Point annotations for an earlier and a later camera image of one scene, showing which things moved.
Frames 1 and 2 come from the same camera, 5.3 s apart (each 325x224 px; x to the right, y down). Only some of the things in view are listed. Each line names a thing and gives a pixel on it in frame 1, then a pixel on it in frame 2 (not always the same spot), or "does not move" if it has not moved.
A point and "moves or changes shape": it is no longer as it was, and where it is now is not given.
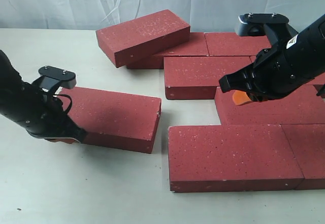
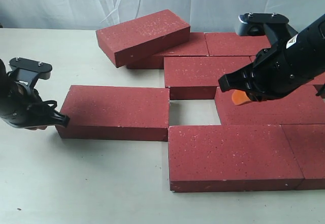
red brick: x=196 y=77 does not move
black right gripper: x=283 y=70 does not move
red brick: x=114 y=119 moves or changes shape
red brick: x=133 y=39 does not move
